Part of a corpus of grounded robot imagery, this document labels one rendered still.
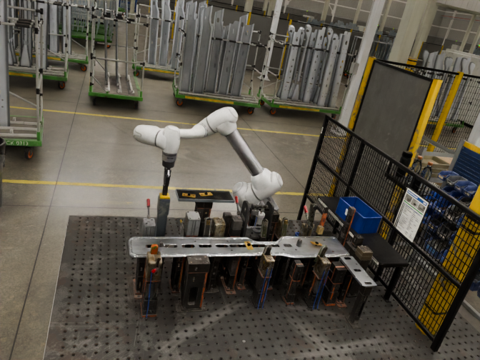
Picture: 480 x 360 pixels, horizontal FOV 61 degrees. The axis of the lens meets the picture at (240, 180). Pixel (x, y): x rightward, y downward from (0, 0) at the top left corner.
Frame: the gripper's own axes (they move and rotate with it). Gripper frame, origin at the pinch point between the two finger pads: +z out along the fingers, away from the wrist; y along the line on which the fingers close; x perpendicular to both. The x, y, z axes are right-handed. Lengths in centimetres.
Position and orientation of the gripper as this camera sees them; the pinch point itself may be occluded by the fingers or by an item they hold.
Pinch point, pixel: (165, 189)
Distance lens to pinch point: 261.0
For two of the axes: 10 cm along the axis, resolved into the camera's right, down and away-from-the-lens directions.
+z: -1.8, 9.0, 4.0
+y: 2.7, 4.3, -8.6
